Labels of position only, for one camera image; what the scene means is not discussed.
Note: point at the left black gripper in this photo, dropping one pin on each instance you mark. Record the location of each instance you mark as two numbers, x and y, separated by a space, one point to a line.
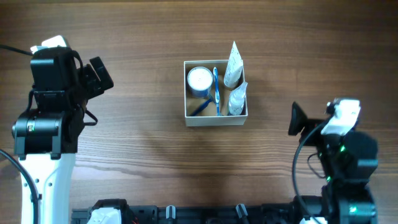
96 85

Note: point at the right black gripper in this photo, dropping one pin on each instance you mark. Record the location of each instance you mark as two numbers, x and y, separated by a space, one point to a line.
298 121

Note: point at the clear bottle green label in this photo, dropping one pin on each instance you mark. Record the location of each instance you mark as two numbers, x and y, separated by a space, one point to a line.
237 100

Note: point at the white cream tube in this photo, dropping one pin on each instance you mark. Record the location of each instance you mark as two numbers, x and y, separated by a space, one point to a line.
234 68

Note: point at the blue white toothbrush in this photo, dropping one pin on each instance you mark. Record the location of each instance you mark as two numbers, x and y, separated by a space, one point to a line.
217 92

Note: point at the blue disposable razor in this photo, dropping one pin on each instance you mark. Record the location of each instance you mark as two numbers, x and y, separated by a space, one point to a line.
202 106

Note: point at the blue jar white lid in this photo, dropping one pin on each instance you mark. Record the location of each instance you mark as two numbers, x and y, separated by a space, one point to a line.
200 80

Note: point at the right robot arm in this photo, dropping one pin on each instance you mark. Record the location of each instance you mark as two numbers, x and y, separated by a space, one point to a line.
348 158

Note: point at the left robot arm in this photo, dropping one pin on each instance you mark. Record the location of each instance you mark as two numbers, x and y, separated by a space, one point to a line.
46 133

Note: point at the white cardboard box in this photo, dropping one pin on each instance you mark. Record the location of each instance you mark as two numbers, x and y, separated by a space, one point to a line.
207 117

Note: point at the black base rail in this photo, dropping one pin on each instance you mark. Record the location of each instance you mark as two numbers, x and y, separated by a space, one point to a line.
277 213

